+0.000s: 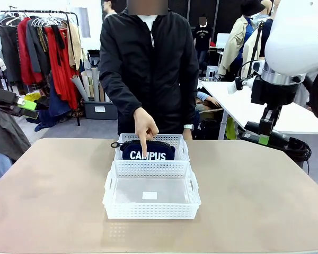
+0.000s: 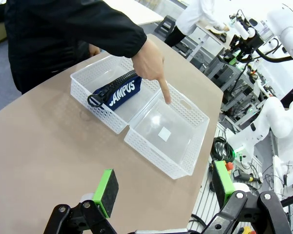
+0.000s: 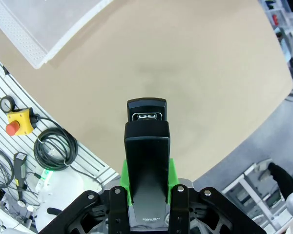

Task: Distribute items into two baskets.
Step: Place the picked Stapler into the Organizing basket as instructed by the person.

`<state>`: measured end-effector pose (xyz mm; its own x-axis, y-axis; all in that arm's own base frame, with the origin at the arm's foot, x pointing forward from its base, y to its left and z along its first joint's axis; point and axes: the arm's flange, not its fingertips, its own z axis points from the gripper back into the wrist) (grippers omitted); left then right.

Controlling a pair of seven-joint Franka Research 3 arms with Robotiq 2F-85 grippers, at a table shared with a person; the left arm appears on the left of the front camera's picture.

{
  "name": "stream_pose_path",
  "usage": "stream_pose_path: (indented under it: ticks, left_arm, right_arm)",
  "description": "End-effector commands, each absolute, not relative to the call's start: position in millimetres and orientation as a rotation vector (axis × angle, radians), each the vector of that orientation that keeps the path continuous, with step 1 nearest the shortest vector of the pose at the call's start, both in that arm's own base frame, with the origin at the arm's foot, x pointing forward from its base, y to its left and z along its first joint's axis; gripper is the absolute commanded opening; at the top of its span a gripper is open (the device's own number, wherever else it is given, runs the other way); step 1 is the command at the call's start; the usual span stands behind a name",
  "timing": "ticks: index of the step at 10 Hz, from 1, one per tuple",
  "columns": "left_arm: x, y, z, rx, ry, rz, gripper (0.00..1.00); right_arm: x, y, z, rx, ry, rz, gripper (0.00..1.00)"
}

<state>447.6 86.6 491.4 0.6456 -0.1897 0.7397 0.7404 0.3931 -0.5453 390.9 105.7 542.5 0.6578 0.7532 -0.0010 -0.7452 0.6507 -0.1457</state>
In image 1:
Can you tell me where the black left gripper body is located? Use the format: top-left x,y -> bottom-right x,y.
0,77 -> 20,107

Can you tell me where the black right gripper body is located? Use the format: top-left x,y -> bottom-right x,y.
250,76 -> 299,107

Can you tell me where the navy Campus zip pouch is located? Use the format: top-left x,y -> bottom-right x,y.
110,140 -> 176,161

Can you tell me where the person left forearm black sleeve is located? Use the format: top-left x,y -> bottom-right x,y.
180,84 -> 201,126

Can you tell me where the person right forearm black sleeve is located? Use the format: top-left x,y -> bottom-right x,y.
99,74 -> 149,120

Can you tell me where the seated background person hand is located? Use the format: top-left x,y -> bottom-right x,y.
206,96 -> 222,107

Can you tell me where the person right hand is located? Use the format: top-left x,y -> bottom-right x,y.
133,107 -> 160,160

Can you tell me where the yellow green bag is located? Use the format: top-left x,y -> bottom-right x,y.
23,92 -> 42,103

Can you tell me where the black equipment base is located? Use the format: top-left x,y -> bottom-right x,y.
240,120 -> 312,170

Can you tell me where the blue denim garment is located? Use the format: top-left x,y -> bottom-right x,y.
34,76 -> 73,132

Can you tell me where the white work table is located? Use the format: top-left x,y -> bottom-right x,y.
200,80 -> 318,141

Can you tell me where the dark grey hanging dress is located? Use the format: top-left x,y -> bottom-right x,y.
0,23 -> 23,83

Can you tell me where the red hanging dress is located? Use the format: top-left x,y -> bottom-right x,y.
44,25 -> 80,111

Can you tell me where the red hanging coat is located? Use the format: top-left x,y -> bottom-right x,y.
17,17 -> 45,86

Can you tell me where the black tripod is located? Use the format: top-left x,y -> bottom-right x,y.
245,20 -> 266,80

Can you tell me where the grey hanging jacket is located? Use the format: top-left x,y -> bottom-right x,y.
25,17 -> 51,75

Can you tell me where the beige paper roll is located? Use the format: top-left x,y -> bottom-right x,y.
81,70 -> 93,101

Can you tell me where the white computer tower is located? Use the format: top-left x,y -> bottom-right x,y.
206,66 -> 219,81

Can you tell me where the mannequin with beige trench coat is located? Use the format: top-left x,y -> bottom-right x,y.
218,0 -> 266,81

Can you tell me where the black hanging scarf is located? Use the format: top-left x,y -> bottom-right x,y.
50,24 -> 66,67

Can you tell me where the tall grey paper roll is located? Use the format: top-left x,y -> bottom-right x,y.
91,67 -> 100,103

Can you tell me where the white monitor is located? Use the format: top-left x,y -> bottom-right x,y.
216,33 -> 230,50

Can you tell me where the grey storage box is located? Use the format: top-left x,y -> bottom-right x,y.
83,101 -> 119,121

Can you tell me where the beige hanging jacket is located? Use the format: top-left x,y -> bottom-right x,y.
65,22 -> 89,71

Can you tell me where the white perforated plastic basket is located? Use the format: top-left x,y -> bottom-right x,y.
113,133 -> 191,162
102,160 -> 202,220

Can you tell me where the black clothes rack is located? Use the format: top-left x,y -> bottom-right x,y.
0,5 -> 82,126

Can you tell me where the background person black t-shirt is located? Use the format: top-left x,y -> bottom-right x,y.
193,16 -> 214,71

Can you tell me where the person torso black jacket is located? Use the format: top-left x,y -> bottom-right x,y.
99,7 -> 201,141

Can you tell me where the background person dark hair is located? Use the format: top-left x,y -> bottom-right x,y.
101,0 -> 118,19

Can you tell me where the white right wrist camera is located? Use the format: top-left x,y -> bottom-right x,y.
227,60 -> 266,95

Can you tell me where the thin black camera cable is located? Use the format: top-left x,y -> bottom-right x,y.
237,60 -> 265,79

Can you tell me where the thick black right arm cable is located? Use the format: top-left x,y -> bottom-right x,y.
303,64 -> 318,121

